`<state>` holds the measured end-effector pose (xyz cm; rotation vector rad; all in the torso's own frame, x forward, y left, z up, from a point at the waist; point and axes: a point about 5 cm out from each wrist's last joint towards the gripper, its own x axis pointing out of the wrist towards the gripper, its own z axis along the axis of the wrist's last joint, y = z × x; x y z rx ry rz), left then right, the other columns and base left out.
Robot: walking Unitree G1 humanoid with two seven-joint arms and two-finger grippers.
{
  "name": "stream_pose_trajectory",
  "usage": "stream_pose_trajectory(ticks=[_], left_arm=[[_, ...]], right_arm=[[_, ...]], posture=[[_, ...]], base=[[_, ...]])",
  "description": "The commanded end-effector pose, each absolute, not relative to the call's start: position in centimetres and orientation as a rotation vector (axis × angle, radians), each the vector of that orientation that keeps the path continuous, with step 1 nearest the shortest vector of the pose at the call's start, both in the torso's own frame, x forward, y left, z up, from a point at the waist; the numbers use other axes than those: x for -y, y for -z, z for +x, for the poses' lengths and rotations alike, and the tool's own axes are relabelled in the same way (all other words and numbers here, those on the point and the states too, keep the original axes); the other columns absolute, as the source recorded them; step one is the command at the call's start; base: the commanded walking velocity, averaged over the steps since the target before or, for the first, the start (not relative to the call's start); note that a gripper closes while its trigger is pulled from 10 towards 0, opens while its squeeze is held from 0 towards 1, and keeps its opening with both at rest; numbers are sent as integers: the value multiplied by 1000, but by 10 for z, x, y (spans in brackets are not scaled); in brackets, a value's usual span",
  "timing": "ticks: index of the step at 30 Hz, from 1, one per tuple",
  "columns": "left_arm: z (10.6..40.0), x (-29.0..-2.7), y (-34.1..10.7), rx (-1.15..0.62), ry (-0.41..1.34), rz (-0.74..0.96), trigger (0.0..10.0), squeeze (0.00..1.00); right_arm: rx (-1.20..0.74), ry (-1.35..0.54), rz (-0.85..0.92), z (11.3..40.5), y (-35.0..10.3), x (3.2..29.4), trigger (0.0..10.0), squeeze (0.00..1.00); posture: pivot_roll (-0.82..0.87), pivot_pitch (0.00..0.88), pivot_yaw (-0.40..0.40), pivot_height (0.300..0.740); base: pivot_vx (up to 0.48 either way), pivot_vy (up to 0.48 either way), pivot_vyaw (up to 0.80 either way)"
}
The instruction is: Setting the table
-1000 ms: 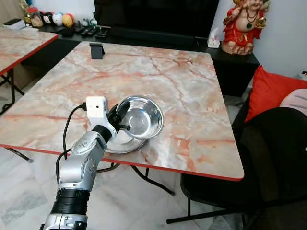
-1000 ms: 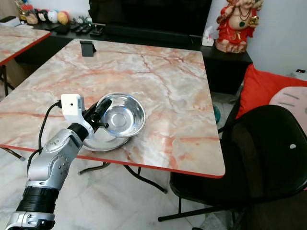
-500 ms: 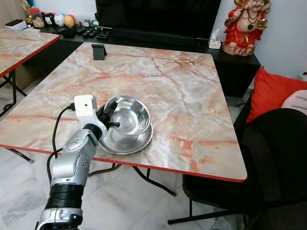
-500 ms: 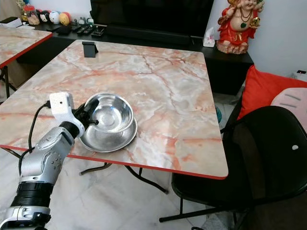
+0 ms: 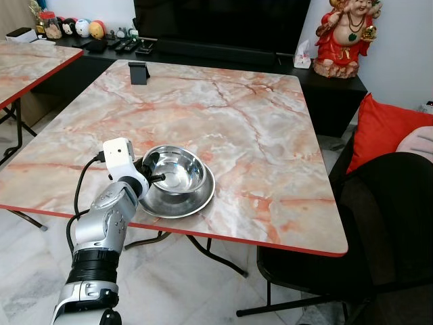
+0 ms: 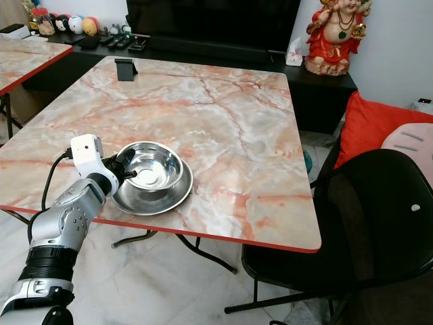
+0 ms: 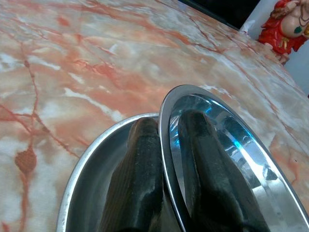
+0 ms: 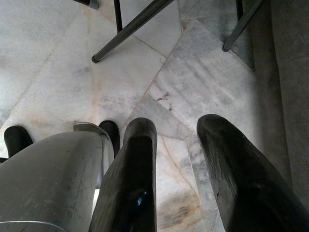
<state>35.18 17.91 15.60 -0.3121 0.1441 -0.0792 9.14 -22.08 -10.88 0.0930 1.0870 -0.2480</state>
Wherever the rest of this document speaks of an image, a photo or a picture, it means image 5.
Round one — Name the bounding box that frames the stainless steel bowl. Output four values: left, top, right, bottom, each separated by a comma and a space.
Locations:
137, 144, 217, 219

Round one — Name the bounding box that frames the large marble folding table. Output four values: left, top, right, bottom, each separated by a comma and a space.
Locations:
0, 60, 350, 280

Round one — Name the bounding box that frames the black phone stand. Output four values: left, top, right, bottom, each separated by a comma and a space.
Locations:
128, 62, 151, 86

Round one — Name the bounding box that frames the pink cushion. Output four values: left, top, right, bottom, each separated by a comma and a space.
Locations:
395, 126, 433, 163

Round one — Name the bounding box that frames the black soundbar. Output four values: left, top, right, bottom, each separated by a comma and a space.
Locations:
156, 39, 296, 59

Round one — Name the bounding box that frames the orange yellow round toy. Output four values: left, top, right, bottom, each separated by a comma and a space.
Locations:
89, 20, 106, 40

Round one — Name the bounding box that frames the white blue round toy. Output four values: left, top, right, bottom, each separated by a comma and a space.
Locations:
74, 18, 91, 38

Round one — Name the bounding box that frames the small marble folding table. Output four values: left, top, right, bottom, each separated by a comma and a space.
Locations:
0, 39, 84, 167

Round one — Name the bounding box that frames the black television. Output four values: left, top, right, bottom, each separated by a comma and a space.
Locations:
133, 0, 313, 43

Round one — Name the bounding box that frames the black white round toy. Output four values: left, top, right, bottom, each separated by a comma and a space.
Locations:
60, 18, 76, 37

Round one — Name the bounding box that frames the black chair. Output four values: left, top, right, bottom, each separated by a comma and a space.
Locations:
236, 152, 433, 325

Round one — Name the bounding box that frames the red lidded glass jar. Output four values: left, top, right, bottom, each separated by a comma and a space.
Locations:
37, 10, 63, 40

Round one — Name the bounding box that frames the red cushion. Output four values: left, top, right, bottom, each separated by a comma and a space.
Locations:
349, 93, 433, 174

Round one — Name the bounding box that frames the white pink tissue box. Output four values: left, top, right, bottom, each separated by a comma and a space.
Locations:
293, 39, 313, 70

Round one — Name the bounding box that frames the red laughing buddha statue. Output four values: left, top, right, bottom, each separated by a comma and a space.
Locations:
312, 0, 384, 79

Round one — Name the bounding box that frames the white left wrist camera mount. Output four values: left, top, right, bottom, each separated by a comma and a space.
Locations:
101, 137, 140, 181

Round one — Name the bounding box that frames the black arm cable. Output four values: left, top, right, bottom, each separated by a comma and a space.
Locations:
65, 152, 107, 253

